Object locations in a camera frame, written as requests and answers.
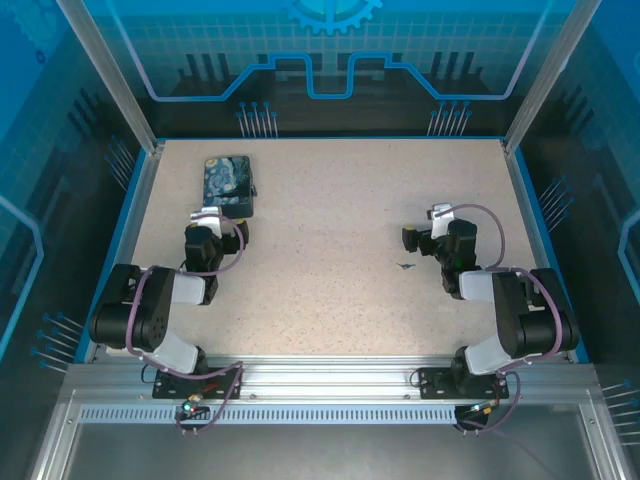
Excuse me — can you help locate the starry night print case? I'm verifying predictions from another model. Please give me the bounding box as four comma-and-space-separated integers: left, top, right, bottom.
201, 155, 257, 219

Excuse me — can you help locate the metal front tray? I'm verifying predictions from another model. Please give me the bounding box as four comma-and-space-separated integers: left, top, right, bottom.
29, 389, 621, 480

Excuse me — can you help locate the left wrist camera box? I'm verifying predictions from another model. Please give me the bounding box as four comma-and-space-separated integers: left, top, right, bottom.
189, 205, 225, 240

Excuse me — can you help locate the side rail with blue trim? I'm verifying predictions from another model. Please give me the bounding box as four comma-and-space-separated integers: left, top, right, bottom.
501, 139, 590, 365
74, 141, 166, 364

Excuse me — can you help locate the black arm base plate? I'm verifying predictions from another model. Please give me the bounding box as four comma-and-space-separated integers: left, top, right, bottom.
151, 367, 244, 400
417, 367, 510, 400

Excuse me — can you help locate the aluminium mounting rail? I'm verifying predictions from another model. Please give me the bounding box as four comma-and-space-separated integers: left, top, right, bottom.
64, 353, 599, 404

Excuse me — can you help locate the aluminium frame post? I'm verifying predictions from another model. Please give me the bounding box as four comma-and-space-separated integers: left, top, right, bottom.
54, 0, 166, 154
502, 0, 596, 154

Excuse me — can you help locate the slotted cable duct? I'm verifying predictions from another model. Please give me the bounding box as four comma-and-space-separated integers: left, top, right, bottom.
78, 405, 461, 422

